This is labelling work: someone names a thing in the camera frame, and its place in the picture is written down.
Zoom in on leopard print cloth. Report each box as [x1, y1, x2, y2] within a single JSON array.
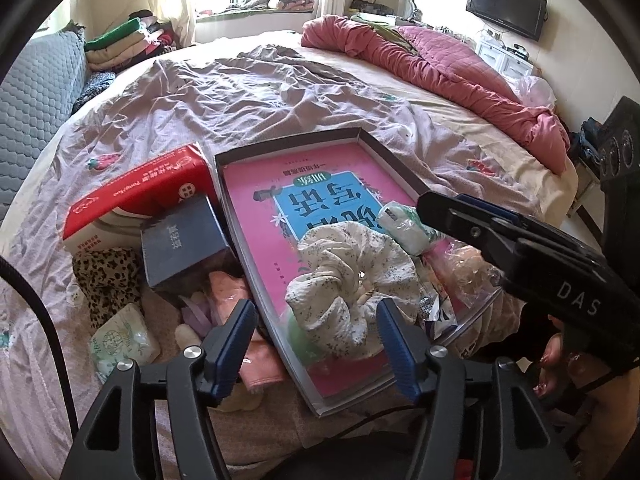
[[72, 247, 146, 331]]

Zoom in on blue bag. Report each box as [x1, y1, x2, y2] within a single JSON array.
[[570, 117, 608, 161]]

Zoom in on white printed packet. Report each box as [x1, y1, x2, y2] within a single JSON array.
[[417, 280, 458, 341]]

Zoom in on black cable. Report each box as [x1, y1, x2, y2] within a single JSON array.
[[0, 257, 80, 436]]

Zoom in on purple hair tie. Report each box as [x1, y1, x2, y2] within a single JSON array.
[[180, 292, 221, 341]]

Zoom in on white cabinet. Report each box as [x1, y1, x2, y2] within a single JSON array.
[[475, 35, 536, 78]]

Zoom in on pink box tray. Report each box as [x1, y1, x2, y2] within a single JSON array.
[[214, 127, 506, 417]]

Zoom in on black television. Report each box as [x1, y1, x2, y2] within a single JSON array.
[[466, 0, 548, 42]]

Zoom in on red tissue box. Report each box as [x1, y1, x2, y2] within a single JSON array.
[[62, 142, 221, 256]]

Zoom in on grey quilted headboard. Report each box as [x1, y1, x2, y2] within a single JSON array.
[[0, 30, 88, 221]]

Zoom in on pink quilt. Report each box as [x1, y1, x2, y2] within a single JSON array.
[[301, 15, 571, 173]]

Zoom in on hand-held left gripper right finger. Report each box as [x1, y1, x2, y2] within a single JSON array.
[[376, 299, 568, 480]]

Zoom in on green patterned cloth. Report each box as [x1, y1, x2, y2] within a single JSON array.
[[350, 14, 421, 53]]

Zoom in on person's right hand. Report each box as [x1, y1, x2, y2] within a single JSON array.
[[531, 316, 626, 411]]

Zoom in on clothes on window sill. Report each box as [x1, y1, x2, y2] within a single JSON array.
[[227, 0, 316, 12]]

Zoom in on navy blue box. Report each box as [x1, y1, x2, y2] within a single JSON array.
[[140, 194, 236, 296]]

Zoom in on floral fabric scrunchie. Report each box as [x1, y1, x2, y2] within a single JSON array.
[[285, 222, 426, 361]]

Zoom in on dark patterned cloth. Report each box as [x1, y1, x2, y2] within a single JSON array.
[[72, 71, 116, 113]]

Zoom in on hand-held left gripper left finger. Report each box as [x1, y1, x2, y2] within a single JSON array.
[[60, 299, 258, 480]]

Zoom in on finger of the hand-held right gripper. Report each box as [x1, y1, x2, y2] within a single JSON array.
[[416, 191, 531, 286], [452, 193, 551, 246]]

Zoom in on stack of folded clothes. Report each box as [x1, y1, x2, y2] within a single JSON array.
[[84, 9, 193, 73]]

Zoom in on peach puff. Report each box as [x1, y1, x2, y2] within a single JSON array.
[[430, 242, 503, 311]]

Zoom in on wrapped pink towel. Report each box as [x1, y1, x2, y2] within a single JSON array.
[[207, 270, 286, 391]]

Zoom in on clear plastic bag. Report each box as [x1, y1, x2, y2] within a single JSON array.
[[512, 74, 556, 111]]

